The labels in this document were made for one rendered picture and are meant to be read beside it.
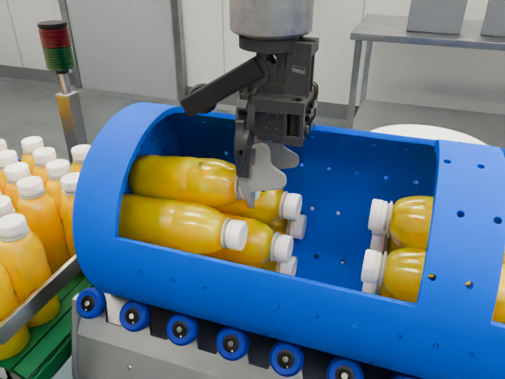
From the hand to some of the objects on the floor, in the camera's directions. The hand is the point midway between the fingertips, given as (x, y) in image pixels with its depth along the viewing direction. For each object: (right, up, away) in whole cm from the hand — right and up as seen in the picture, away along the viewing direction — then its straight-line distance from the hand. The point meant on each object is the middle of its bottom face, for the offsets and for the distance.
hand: (252, 189), depth 61 cm
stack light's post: (-44, -72, +103) cm, 134 cm away
